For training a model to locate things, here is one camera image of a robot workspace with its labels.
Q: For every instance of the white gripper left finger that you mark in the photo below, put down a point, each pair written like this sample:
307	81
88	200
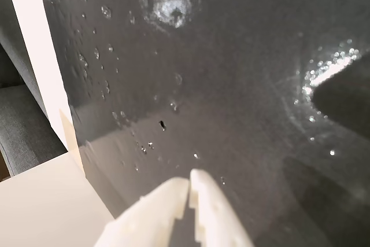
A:
156	209

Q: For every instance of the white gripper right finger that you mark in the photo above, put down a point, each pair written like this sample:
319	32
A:
214	212

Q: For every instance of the dark grey table mat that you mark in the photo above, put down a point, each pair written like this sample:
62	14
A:
231	85

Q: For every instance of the grey fabric sofa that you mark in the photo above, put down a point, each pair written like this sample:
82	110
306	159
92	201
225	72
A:
20	119

